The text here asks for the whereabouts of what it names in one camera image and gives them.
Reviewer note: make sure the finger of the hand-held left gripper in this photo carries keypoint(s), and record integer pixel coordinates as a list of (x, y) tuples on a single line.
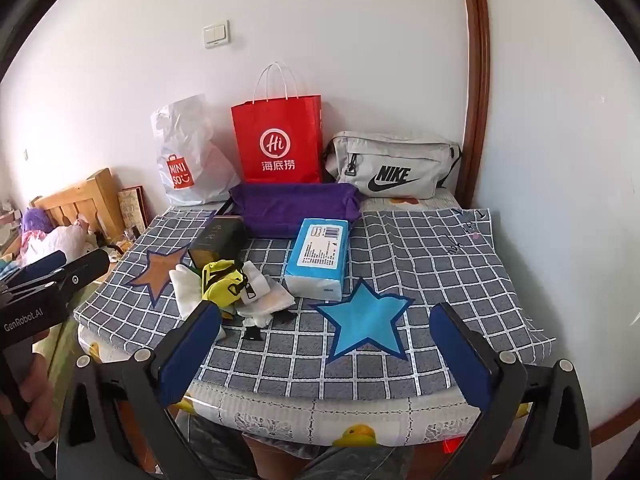
[(80, 275), (45, 264)]

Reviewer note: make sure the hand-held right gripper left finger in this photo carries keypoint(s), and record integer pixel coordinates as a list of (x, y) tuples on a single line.
[(192, 345)]

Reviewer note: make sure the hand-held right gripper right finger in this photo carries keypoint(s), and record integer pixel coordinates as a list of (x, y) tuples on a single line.
[(460, 355)]

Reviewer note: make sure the white cloth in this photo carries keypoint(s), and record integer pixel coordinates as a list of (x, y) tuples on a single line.
[(185, 290)]

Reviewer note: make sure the yellow zip pouch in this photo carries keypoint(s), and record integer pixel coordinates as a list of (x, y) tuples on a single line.
[(220, 285)]

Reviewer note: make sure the white towel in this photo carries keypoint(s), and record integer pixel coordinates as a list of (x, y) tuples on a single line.
[(272, 300)]

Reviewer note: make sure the purple fabric storage bin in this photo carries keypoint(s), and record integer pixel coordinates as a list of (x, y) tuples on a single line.
[(280, 210)]

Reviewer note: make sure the person's left hand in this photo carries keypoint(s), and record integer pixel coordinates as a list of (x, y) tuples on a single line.
[(42, 400)]

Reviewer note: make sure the floral white bedding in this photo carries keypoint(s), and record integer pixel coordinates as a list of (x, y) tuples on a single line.
[(55, 242)]

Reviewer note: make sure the green bed sheet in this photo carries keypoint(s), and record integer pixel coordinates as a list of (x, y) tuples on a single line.
[(60, 345)]

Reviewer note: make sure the purple plush toy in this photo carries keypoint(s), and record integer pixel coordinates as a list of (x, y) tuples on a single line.
[(35, 220)]

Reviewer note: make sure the wooden bed headboard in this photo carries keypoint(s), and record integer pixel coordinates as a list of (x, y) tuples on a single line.
[(80, 200)]

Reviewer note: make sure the grey checked star mat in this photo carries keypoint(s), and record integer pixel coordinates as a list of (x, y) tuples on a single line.
[(300, 355)]

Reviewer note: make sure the white duck print tablecloth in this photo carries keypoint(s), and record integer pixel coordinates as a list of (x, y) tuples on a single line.
[(280, 410)]

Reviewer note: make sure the dark metal tin box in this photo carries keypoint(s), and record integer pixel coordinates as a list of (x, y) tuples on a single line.
[(220, 237)]

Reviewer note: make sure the blue tissue pack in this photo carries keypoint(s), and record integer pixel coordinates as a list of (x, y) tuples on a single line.
[(320, 270)]

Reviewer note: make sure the white plastic shopping bag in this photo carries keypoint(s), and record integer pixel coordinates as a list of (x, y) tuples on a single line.
[(190, 135)]

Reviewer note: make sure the grey waist bag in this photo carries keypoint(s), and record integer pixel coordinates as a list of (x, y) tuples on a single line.
[(400, 155)]

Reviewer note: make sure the red paper gift bag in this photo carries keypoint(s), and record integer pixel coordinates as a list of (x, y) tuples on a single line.
[(280, 125)]

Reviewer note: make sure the white wall light switch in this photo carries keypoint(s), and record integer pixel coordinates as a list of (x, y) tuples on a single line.
[(216, 34)]

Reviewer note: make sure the brown wooden door frame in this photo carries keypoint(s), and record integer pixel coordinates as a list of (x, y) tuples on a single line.
[(475, 60)]

